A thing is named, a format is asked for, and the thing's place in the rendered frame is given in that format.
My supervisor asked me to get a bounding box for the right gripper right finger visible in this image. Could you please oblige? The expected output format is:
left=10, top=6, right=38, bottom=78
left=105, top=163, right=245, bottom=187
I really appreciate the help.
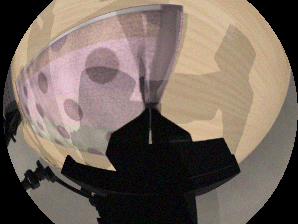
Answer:
left=152, top=108, right=193, bottom=144

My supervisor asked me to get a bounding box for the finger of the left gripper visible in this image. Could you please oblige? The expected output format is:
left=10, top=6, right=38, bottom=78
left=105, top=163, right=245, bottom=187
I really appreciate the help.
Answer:
left=11, top=116, right=21, bottom=135
left=5, top=109, right=17, bottom=125

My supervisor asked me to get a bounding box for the grey perforated basket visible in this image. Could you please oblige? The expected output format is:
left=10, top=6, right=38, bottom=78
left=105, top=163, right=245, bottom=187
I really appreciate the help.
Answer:
left=3, top=65, right=21, bottom=125

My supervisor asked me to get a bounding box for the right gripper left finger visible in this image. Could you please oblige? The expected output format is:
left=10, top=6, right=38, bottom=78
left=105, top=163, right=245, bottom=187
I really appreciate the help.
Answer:
left=108, top=107, right=150, bottom=144

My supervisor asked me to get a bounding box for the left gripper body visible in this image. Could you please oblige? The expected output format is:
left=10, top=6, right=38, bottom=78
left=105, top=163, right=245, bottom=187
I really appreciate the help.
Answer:
left=3, top=115, right=16, bottom=143

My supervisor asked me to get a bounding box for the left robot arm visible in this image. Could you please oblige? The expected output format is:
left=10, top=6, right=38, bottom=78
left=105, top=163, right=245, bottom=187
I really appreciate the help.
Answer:
left=3, top=119, right=49, bottom=190

